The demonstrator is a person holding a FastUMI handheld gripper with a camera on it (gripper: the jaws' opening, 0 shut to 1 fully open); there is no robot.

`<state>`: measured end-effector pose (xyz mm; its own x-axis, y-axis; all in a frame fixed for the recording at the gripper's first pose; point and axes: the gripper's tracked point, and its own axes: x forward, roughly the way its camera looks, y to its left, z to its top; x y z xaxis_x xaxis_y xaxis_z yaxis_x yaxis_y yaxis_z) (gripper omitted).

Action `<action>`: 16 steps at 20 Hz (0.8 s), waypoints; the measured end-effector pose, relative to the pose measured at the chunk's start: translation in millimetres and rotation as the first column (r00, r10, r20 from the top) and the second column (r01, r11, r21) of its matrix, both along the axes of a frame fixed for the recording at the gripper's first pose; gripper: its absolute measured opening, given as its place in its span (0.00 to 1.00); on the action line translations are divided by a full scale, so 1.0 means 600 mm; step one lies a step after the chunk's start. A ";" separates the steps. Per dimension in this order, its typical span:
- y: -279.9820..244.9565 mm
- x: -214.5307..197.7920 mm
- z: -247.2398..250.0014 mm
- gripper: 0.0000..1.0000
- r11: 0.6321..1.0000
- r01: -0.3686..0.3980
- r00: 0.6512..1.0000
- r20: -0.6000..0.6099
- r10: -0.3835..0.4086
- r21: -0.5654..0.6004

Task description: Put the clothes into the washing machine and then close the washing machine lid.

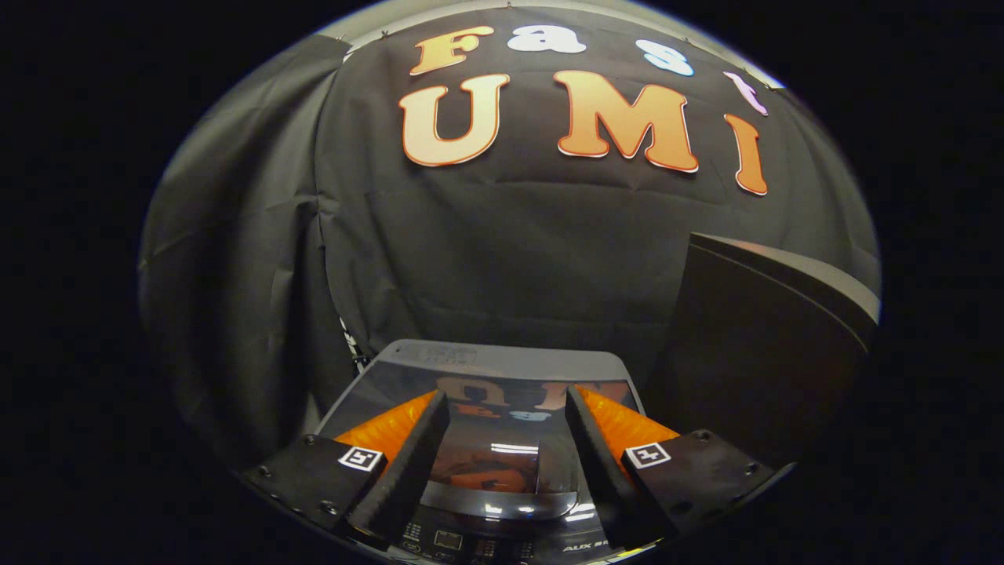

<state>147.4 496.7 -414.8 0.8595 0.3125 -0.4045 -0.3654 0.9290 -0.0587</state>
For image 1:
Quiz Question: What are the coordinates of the gray washing machine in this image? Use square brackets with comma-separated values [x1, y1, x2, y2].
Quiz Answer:
[312, 338, 653, 565]

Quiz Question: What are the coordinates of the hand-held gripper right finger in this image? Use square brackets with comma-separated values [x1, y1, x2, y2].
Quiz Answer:
[564, 384, 795, 551]

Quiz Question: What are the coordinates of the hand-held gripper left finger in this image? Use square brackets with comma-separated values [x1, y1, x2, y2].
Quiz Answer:
[239, 390, 453, 549]

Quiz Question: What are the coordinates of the dark gray cabinet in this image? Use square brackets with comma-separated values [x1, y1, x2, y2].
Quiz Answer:
[642, 232, 882, 473]

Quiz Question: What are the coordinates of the black white striped hose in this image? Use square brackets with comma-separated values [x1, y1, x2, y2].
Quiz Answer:
[337, 315, 371, 373]

